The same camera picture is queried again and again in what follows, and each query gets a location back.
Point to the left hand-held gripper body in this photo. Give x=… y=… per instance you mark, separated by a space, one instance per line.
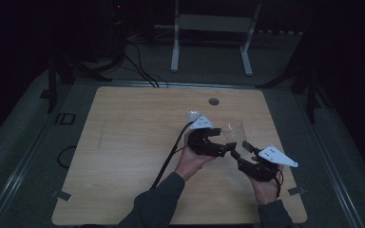
x=202 y=144

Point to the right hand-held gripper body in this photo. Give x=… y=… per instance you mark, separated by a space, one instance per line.
x=266 y=167

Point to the single clear plastic cup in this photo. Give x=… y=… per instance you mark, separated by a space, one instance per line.
x=234 y=134

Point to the person's left hand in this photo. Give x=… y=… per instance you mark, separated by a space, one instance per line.
x=191 y=163

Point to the person's right hand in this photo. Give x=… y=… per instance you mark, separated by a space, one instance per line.
x=266 y=191

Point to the grey tape piece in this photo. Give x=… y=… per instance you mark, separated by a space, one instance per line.
x=61 y=195
x=296 y=191

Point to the black tripod stand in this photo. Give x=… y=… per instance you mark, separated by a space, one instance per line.
x=52 y=85
x=310 y=88

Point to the white metal stand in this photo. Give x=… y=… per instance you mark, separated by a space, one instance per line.
x=210 y=23

